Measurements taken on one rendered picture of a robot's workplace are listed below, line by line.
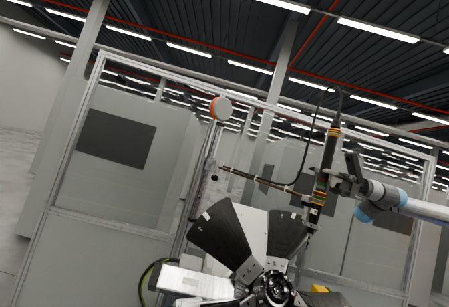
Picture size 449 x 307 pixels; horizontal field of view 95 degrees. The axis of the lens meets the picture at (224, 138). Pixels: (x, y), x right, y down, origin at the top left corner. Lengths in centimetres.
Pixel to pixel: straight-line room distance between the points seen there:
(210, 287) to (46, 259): 117
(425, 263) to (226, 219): 496
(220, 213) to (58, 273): 122
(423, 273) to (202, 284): 499
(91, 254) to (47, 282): 29
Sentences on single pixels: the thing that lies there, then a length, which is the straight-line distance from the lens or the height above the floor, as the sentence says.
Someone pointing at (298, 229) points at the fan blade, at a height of 138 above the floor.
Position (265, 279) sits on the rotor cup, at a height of 124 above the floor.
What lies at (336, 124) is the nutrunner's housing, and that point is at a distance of 87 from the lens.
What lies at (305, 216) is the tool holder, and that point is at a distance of 86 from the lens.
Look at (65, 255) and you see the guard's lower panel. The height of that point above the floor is 74.
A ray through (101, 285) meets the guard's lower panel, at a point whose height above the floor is 61.
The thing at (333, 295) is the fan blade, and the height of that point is 119.
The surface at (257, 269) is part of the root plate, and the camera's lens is 88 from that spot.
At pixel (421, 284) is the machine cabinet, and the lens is 565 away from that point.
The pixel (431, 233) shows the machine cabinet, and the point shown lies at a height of 132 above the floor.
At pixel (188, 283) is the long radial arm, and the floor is 111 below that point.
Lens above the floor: 158
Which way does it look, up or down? 5 degrees up
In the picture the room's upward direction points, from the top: 16 degrees clockwise
